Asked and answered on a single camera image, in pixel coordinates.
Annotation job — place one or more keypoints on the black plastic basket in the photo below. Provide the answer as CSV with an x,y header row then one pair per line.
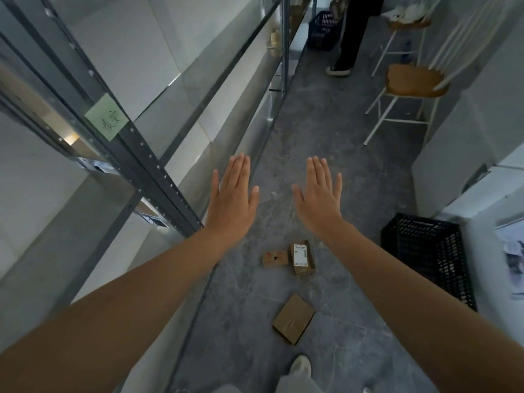
x,y
430,249

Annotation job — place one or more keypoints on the grey metal shelf rack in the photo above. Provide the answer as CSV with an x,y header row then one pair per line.
x,y
143,159

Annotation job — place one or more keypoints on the person's white right shoe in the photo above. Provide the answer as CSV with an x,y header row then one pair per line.
x,y
301,365

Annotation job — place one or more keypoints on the small red-printed parcel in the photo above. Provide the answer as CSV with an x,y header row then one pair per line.
x,y
275,259

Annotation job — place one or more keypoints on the wooden chair white metal frame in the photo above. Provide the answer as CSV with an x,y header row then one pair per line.
x,y
413,79
409,24

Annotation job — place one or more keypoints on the dark blue plastic crate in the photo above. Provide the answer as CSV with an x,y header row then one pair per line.
x,y
323,32

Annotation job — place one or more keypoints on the person's left hand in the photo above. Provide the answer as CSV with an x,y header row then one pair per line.
x,y
231,204

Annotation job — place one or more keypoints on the parcel with white label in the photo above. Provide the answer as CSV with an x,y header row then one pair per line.
x,y
309,261

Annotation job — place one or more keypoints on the white folded cloth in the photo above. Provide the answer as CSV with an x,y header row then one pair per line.
x,y
409,13

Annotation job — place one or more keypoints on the person's right forearm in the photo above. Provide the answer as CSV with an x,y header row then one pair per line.
x,y
442,315

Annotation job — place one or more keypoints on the person's white trousers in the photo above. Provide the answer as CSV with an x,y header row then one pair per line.
x,y
294,384

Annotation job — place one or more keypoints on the person's left forearm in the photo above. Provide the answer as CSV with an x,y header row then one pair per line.
x,y
102,315

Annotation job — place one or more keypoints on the white paper poster blue print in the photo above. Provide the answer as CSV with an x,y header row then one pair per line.
x,y
513,257

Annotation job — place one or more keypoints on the cardboard parcel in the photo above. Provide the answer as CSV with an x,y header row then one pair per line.
x,y
292,319

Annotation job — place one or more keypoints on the person's right hand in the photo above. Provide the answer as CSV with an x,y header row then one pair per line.
x,y
321,204

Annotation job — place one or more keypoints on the pale green paper label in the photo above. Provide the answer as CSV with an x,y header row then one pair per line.
x,y
107,117

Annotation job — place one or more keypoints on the heap of brown parcels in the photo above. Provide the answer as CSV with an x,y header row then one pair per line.
x,y
275,38

